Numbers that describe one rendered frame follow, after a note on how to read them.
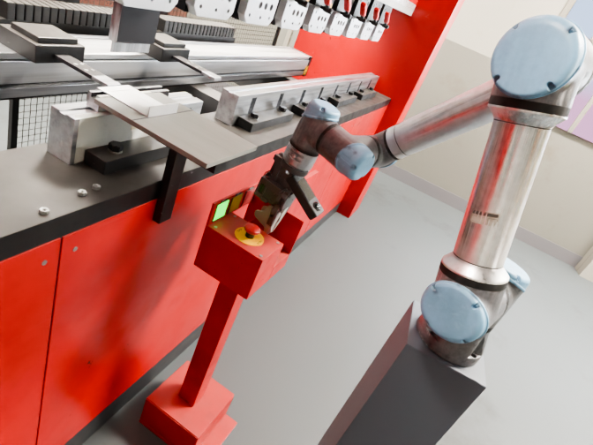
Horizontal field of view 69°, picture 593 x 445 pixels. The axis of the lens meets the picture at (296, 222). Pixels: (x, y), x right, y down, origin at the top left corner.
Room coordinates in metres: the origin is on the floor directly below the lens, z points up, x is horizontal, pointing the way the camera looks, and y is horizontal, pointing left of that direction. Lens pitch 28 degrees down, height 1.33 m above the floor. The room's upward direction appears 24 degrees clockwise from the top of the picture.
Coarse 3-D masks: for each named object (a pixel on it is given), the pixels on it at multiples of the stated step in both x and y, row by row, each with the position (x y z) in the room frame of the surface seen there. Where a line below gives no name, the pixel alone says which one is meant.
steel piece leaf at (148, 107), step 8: (112, 96) 0.78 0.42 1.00; (120, 96) 0.79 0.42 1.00; (128, 96) 0.81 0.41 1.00; (136, 96) 0.82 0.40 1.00; (144, 96) 0.84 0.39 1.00; (128, 104) 0.77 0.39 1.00; (136, 104) 0.79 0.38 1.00; (144, 104) 0.80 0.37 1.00; (152, 104) 0.82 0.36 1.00; (160, 104) 0.84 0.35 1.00; (168, 104) 0.80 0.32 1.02; (176, 104) 0.83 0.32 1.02; (144, 112) 0.77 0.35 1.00; (152, 112) 0.76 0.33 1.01; (160, 112) 0.79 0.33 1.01; (168, 112) 0.81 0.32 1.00
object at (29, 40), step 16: (0, 32) 0.83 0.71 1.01; (16, 32) 0.83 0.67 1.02; (32, 32) 0.83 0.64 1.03; (48, 32) 0.87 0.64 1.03; (64, 32) 0.92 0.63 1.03; (16, 48) 0.82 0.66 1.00; (32, 48) 0.81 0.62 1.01; (48, 48) 0.84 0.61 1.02; (64, 48) 0.87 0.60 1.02; (80, 48) 0.91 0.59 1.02; (80, 64) 0.86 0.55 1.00; (96, 80) 0.82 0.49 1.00; (112, 80) 0.85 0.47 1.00
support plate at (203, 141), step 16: (160, 96) 0.89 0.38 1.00; (112, 112) 0.73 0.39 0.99; (128, 112) 0.74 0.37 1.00; (192, 112) 0.88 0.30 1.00; (144, 128) 0.71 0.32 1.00; (160, 128) 0.73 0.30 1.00; (176, 128) 0.76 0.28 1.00; (192, 128) 0.80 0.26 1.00; (208, 128) 0.83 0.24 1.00; (224, 128) 0.87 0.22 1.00; (176, 144) 0.70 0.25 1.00; (192, 144) 0.73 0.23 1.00; (208, 144) 0.75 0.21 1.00; (224, 144) 0.79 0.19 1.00; (240, 144) 0.82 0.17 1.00; (192, 160) 0.68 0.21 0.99; (208, 160) 0.69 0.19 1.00; (224, 160) 0.73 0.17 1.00
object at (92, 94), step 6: (90, 90) 0.76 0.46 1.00; (96, 90) 0.78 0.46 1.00; (144, 90) 0.90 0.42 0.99; (150, 90) 0.90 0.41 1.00; (156, 90) 0.91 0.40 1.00; (162, 90) 0.93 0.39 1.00; (168, 90) 0.94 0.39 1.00; (90, 96) 0.76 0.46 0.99; (96, 96) 0.75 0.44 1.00; (168, 96) 0.95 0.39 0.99; (90, 102) 0.76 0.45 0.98; (96, 108) 0.75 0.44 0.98
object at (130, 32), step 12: (120, 12) 0.78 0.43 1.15; (132, 12) 0.81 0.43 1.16; (144, 12) 0.83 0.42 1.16; (156, 12) 0.87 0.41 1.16; (120, 24) 0.78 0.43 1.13; (132, 24) 0.81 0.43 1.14; (144, 24) 0.84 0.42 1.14; (156, 24) 0.87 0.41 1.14; (120, 36) 0.79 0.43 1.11; (132, 36) 0.81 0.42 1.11; (144, 36) 0.84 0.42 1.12; (120, 48) 0.80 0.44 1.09; (132, 48) 0.83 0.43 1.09; (144, 48) 0.86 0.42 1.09
